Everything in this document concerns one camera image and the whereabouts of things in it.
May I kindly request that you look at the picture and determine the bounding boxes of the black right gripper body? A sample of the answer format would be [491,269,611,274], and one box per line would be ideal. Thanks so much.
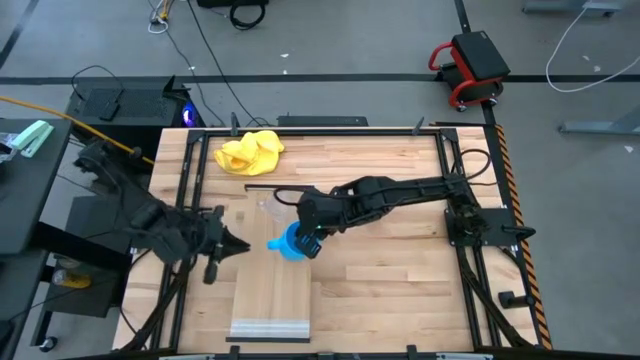
[296,190,337,237]

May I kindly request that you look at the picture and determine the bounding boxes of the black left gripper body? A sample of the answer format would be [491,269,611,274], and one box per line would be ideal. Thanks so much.
[193,205,226,286]

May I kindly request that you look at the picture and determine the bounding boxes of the blue plastic mug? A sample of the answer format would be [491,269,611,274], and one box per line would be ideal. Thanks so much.
[266,221,309,262]

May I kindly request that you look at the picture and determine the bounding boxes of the clear plastic cup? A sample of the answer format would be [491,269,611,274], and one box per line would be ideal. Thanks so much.
[256,193,292,224]

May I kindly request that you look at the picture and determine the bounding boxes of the wooden shelf with black legs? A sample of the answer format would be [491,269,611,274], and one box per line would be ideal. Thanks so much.
[225,183,317,344]

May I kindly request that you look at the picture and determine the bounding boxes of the crumpled yellow cloth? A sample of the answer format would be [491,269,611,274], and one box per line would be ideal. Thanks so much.
[213,129,286,177]

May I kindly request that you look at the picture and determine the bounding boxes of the black power strip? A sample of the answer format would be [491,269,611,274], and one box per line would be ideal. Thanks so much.
[276,115,370,128]

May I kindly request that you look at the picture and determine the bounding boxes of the yellow bottle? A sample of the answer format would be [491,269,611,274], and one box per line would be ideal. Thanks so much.
[52,267,94,290]

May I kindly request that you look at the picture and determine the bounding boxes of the black computer tower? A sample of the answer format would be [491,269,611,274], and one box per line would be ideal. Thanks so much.
[66,75,206,166]

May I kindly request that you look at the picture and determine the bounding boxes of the black flat device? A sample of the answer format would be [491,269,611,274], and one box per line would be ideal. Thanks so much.
[97,87,124,122]

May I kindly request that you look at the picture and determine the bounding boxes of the black side desk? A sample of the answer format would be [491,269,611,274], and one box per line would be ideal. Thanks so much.
[0,117,74,360]

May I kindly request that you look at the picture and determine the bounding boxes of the mint green stapler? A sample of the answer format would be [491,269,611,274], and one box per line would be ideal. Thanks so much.
[10,119,55,159]

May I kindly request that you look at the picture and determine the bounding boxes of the black clamp knob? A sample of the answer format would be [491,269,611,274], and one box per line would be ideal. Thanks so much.
[498,290,532,310]

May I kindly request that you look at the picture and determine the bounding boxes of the red and black rolling stool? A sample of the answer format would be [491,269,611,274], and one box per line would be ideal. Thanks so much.
[428,30,512,112]

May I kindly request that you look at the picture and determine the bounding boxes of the grey table foot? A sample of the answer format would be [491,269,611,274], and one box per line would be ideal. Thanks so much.
[558,107,640,136]

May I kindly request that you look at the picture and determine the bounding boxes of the black metal table frame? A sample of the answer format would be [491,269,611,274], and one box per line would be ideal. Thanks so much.
[119,127,551,360]

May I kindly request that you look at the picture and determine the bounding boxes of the long black floor cable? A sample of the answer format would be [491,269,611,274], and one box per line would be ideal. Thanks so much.
[186,0,274,128]

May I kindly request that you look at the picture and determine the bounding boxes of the yellow cable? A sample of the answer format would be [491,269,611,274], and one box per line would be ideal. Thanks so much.
[0,94,156,166]

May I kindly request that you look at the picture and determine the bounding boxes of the coiled black cable loop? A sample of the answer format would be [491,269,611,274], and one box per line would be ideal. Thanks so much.
[228,2,267,31]

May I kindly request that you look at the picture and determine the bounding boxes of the white cable bundle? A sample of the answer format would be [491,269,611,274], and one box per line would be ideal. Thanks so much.
[147,0,172,35]

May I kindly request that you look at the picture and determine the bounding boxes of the white floor cable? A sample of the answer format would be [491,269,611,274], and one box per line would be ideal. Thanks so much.
[544,4,640,94]

